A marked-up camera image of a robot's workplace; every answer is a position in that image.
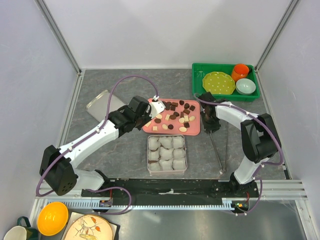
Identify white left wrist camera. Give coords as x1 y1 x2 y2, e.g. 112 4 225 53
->
149 100 166 119

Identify pale green bowl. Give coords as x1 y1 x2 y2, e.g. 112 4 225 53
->
235 78 257 95

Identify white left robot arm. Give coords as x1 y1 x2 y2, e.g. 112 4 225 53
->
39 96 164 197

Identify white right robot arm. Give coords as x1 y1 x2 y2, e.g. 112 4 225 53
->
195 92 285 197

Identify orange cup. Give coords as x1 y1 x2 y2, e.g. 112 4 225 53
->
231 63 250 82

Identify yellow-green dotted plate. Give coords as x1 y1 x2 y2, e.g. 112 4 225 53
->
202 71 236 95

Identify white oval chocolate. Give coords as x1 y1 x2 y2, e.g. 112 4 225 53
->
179 126 187 133

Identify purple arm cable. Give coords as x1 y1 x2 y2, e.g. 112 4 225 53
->
193 92 285 217
36 74 160 215

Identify white mug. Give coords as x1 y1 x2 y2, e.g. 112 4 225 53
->
3 225 27 240

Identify metal tongs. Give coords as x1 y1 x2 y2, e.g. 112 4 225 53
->
208 121 230 175

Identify decorated bird plate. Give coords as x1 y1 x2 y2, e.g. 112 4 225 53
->
62 214 114 240

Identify pink square chocolate tin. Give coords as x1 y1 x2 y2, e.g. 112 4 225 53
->
147 134 188 176

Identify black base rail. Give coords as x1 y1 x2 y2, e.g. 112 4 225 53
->
81 177 258 208

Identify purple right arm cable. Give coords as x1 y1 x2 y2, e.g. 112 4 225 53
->
193 92 285 217

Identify silver tin lid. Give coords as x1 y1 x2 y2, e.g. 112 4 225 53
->
86 90 127 122

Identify yellow bowl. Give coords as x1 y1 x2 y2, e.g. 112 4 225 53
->
37 202 69 237

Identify dark green mug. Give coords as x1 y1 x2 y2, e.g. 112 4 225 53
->
17 216 39 240

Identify pink chocolate tray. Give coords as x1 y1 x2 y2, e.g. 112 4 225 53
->
142 98 201 136

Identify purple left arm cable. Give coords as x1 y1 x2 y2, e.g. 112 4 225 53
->
36 74 160 215

